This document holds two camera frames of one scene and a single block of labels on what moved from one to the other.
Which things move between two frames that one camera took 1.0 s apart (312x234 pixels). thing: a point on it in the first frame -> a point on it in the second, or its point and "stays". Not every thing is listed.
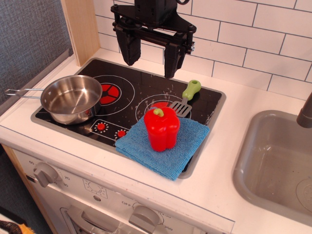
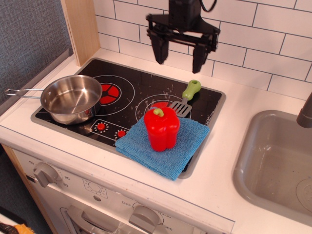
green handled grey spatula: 182,108 stays
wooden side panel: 81,19 stays
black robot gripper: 157,20 -> 184,22
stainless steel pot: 70,99 stays
